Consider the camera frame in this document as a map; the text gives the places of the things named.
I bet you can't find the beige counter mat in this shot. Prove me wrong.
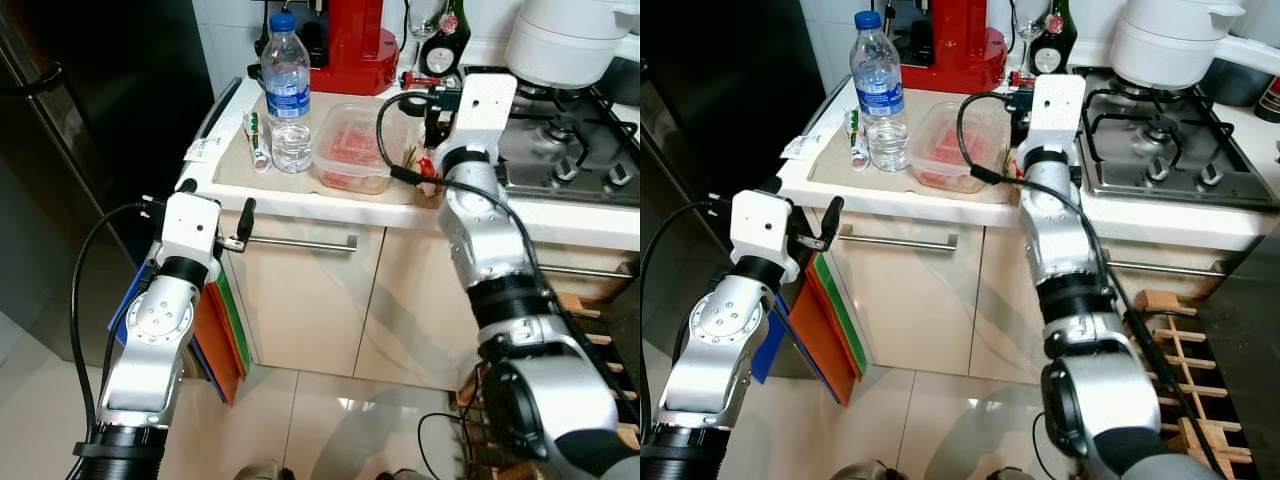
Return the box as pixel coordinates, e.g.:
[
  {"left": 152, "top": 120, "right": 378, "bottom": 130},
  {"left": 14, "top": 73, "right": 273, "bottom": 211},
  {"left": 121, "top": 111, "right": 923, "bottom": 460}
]
[
  {"left": 212, "top": 88, "right": 446, "bottom": 207},
  {"left": 808, "top": 88, "right": 1031, "bottom": 206}
]

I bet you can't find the dark green flask bottle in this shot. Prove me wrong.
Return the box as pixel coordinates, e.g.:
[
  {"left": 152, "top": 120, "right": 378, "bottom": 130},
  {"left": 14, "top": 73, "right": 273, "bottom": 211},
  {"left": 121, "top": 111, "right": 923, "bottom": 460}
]
[
  {"left": 418, "top": 0, "right": 471, "bottom": 81},
  {"left": 1028, "top": 0, "right": 1079, "bottom": 79}
]

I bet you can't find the small green white packet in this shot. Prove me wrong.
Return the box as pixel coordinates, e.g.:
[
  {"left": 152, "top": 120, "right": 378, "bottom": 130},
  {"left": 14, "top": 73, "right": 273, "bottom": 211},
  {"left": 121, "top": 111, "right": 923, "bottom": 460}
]
[
  {"left": 845, "top": 108, "right": 871, "bottom": 171},
  {"left": 245, "top": 110, "right": 273, "bottom": 174}
]

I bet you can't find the clear plastic food container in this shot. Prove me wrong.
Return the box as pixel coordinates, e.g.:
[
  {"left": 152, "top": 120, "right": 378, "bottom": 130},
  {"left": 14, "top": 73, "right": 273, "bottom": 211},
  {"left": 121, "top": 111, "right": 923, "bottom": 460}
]
[
  {"left": 312, "top": 102, "right": 413, "bottom": 195},
  {"left": 908, "top": 100, "right": 1011, "bottom": 193}
]

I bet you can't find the green flat board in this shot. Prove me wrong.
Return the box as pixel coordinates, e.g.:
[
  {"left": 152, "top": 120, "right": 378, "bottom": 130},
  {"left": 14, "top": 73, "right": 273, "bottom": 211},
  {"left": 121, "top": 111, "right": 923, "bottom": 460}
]
[
  {"left": 812, "top": 252, "right": 869, "bottom": 376},
  {"left": 213, "top": 262, "right": 253, "bottom": 379}
]

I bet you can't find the red coffee machine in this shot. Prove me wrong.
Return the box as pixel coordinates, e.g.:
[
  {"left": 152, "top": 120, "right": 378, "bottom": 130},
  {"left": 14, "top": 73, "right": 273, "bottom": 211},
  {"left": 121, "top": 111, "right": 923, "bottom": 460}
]
[
  {"left": 900, "top": 0, "right": 1009, "bottom": 96},
  {"left": 303, "top": 0, "right": 401, "bottom": 97}
]

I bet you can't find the clear wine glass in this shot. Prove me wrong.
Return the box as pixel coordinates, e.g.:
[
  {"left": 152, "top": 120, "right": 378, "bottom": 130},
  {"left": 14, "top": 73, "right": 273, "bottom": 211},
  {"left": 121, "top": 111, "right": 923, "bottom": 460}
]
[
  {"left": 1012, "top": 0, "right": 1051, "bottom": 41},
  {"left": 405, "top": 0, "right": 448, "bottom": 39}
]

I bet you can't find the beige kitchen cabinet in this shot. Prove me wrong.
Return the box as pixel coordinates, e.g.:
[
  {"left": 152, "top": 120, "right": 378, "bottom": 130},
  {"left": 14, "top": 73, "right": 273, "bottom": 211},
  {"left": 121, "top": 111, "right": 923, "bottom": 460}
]
[
  {"left": 808, "top": 215, "right": 1246, "bottom": 401},
  {"left": 215, "top": 210, "right": 641, "bottom": 393}
]

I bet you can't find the blue flat board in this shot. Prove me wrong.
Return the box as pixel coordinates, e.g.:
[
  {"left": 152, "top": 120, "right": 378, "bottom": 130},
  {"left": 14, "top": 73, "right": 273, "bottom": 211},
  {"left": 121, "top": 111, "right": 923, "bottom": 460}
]
[
  {"left": 107, "top": 262, "right": 233, "bottom": 406},
  {"left": 750, "top": 300, "right": 851, "bottom": 406}
]

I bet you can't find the blue capped water bottle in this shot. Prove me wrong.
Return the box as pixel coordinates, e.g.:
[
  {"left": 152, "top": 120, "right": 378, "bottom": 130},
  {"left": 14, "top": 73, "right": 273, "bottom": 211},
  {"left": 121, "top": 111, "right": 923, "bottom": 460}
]
[
  {"left": 850, "top": 10, "right": 909, "bottom": 173},
  {"left": 260, "top": 12, "right": 313, "bottom": 175}
]

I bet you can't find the stainless gas hob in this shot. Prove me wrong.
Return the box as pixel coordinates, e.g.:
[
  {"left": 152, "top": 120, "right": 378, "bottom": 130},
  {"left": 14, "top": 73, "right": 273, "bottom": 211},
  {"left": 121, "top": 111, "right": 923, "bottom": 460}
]
[
  {"left": 1075, "top": 65, "right": 1280, "bottom": 211},
  {"left": 468, "top": 65, "right": 641, "bottom": 208}
]

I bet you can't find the white cooking pot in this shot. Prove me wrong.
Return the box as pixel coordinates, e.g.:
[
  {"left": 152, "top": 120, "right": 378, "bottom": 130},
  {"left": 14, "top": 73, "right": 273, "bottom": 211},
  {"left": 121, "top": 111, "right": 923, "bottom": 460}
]
[
  {"left": 1110, "top": 0, "right": 1280, "bottom": 93},
  {"left": 505, "top": 0, "right": 641, "bottom": 91}
]

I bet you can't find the tall black appliance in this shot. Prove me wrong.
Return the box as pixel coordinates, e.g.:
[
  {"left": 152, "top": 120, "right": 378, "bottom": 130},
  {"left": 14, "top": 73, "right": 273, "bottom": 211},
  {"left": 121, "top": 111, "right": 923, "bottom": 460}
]
[
  {"left": 0, "top": 0, "right": 201, "bottom": 376},
  {"left": 640, "top": 0, "right": 806, "bottom": 381}
]

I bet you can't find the black pan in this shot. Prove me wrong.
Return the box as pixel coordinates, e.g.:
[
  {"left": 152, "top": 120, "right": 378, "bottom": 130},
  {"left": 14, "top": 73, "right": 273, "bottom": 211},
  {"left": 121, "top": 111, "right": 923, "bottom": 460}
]
[{"left": 1198, "top": 55, "right": 1263, "bottom": 109}]

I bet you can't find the wooden lattice rack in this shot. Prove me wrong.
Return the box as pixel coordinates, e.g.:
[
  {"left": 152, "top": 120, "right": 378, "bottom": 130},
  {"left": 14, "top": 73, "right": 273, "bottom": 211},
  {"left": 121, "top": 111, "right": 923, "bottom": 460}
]
[
  {"left": 1133, "top": 288, "right": 1256, "bottom": 480},
  {"left": 455, "top": 290, "right": 641, "bottom": 480}
]

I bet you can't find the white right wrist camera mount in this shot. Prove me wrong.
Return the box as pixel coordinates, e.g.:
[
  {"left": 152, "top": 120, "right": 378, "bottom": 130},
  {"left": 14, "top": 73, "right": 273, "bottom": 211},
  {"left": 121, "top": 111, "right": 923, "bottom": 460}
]
[
  {"left": 1018, "top": 74, "right": 1087, "bottom": 166},
  {"left": 452, "top": 72, "right": 519, "bottom": 163}
]

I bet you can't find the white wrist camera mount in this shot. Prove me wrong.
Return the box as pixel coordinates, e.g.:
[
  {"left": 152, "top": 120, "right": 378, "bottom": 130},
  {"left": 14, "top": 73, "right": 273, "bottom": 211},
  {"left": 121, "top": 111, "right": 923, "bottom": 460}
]
[
  {"left": 1018, "top": 74, "right": 1087, "bottom": 166},
  {"left": 728, "top": 188, "right": 799, "bottom": 286},
  {"left": 158, "top": 190, "right": 224, "bottom": 288},
  {"left": 452, "top": 72, "right": 519, "bottom": 163}
]

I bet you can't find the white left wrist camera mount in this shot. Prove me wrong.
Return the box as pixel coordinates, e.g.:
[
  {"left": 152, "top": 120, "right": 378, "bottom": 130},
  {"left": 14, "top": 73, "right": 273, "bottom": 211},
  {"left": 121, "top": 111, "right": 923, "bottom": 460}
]
[
  {"left": 158, "top": 190, "right": 224, "bottom": 288},
  {"left": 728, "top": 188, "right": 799, "bottom": 286}
]

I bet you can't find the steel bar cabinet handle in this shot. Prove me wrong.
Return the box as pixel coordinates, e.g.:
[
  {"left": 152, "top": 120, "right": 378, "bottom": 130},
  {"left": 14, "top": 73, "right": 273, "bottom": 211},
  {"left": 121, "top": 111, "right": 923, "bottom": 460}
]
[
  {"left": 1105, "top": 260, "right": 1229, "bottom": 283},
  {"left": 838, "top": 232, "right": 959, "bottom": 253},
  {"left": 538, "top": 263, "right": 641, "bottom": 283},
  {"left": 240, "top": 234, "right": 359, "bottom": 254}
]

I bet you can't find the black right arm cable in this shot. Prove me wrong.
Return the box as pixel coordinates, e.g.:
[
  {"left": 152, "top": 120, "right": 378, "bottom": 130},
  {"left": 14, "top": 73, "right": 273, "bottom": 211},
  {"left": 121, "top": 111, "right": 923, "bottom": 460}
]
[
  {"left": 955, "top": 92, "right": 1226, "bottom": 476},
  {"left": 376, "top": 90, "right": 641, "bottom": 431}
]

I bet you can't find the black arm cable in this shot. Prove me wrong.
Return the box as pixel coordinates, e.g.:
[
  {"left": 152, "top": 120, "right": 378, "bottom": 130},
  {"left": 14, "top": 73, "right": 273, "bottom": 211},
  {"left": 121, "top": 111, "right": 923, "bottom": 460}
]
[
  {"left": 640, "top": 195, "right": 733, "bottom": 301},
  {"left": 68, "top": 198, "right": 169, "bottom": 446},
  {"left": 376, "top": 90, "right": 641, "bottom": 431},
  {"left": 955, "top": 92, "right": 1226, "bottom": 476}
]

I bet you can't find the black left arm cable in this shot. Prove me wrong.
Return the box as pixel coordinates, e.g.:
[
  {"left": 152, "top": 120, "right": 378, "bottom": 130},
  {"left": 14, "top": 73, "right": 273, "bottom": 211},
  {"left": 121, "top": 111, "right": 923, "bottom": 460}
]
[
  {"left": 640, "top": 195, "right": 733, "bottom": 301},
  {"left": 68, "top": 198, "right": 169, "bottom": 446}
]

